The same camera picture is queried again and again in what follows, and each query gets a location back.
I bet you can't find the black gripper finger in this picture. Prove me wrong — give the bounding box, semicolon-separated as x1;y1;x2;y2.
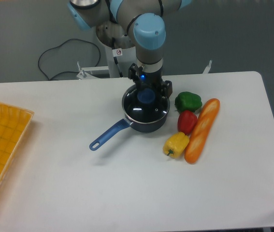
128;63;144;95
155;80;173;99

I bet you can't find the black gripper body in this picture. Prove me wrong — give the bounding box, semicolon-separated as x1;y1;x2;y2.
138;67;162;91

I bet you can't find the glass lid with blue knob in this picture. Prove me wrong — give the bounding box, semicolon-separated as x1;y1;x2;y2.
122;87;170;123

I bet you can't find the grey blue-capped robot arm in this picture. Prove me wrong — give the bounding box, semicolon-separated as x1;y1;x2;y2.
67;0;191;98

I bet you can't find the green bell pepper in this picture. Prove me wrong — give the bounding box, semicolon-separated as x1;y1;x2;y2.
175;91;202;113

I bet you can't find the red bell pepper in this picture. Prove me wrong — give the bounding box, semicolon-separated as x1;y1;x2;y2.
177;110;198;135

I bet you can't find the orange baguette bread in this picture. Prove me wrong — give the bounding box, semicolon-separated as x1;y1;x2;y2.
184;98;220;164

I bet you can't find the dark blue saucepan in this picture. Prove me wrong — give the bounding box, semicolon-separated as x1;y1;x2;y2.
89;85;170;151

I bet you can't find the yellow bell pepper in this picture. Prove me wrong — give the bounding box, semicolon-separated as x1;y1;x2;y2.
163;132;189;159

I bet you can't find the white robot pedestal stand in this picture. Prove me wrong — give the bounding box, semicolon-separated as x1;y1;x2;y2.
75;20;213;80

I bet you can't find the black floor cable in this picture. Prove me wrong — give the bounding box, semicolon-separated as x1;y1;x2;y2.
38;38;101;81

